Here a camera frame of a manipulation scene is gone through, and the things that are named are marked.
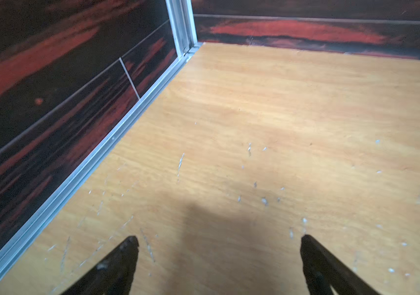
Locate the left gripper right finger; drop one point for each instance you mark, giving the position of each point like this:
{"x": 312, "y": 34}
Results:
{"x": 325, "y": 274}

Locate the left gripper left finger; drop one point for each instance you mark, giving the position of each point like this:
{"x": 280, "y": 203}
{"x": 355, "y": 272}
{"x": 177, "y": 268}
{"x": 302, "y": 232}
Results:
{"x": 113, "y": 275}

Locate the aluminium left floor rail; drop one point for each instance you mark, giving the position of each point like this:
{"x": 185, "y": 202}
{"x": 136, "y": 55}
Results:
{"x": 74, "y": 77}

